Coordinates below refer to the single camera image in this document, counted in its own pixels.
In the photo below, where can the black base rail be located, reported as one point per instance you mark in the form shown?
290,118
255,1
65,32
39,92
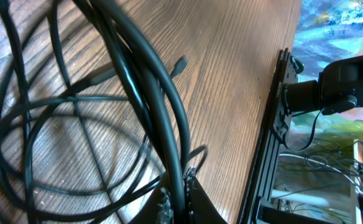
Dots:
263,167

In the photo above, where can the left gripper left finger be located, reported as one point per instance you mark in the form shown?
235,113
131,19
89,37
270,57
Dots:
157,208

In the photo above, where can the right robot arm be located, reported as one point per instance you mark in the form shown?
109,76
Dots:
339,88

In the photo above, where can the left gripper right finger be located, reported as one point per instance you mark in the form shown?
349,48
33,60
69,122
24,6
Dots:
199,208

